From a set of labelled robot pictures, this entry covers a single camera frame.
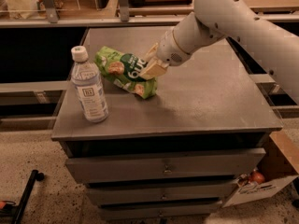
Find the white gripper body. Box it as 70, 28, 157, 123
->
156, 28, 191, 66

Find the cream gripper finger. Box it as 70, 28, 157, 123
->
144, 43, 159, 63
139, 59, 168, 80

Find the green rice chip bag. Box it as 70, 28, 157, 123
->
94, 46, 157, 99

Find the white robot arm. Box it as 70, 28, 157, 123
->
140, 0, 299, 103

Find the clear blue plastic bottle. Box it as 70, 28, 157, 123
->
71, 46, 108, 123

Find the grey drawer cabinet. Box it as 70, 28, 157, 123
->
52, 41, 281, 210

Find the top grey drawer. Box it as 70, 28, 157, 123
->
65, 148, 265, 183

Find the grey drawer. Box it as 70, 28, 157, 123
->
65, 148, 265, 183
100, 200, 222, 220
87, 180, 236, 205

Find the middle grey drawer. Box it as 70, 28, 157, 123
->
87, 180, 236, 205

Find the red onion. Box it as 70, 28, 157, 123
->
250, 170, 265, 184

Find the bottom grey drawer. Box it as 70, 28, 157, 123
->
100, 200, 222, 220

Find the cardboard box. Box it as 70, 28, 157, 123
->
223, 131, 299, 207

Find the black pole on floor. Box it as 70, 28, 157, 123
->
11, 170, 45, 224

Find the metal shelf rail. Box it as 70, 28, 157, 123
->
0, 0, 299, 26

